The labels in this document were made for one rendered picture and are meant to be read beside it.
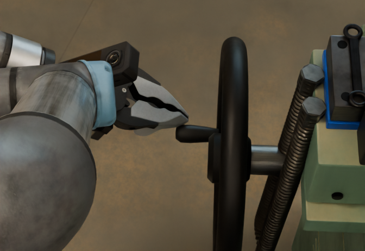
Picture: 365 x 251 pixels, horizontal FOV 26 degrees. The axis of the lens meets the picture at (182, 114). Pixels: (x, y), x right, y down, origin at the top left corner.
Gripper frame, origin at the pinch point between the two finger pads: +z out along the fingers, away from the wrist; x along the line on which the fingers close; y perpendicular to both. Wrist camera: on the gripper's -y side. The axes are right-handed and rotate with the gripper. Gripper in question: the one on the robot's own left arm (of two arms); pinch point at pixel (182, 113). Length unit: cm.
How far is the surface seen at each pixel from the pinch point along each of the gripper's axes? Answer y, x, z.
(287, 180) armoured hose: -14.7, 14.1, 6.0
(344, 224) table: -19.2, 20.0, 9.9
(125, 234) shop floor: 71, -13, 26
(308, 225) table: -16.9, 20.0, 6.9
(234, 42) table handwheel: -18.7, 1.3, -3.9
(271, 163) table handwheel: -12.1, 11.0, 5.6
